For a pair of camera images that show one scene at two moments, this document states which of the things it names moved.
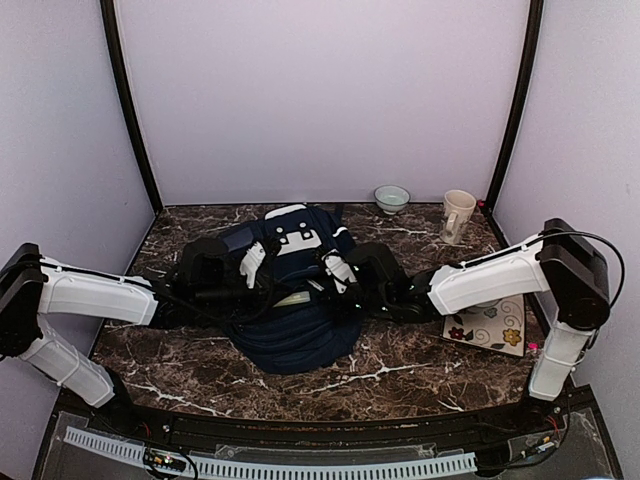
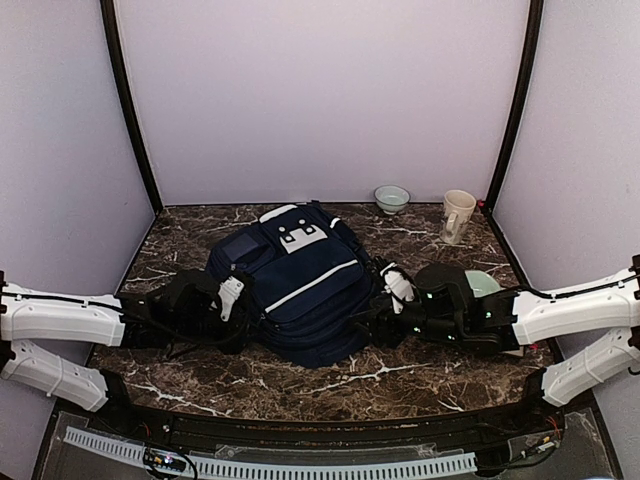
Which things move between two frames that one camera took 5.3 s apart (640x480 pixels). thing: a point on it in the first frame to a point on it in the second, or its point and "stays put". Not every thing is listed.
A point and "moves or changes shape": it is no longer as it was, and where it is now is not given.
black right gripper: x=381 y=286 to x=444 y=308
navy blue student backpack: x=301 y=330 moves or changes shape
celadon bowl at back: x=391 y=198 stays put
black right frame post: x=536 y=11 stays put
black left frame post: x=112 y=32 stays put
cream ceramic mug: x=458 y=208 stays put
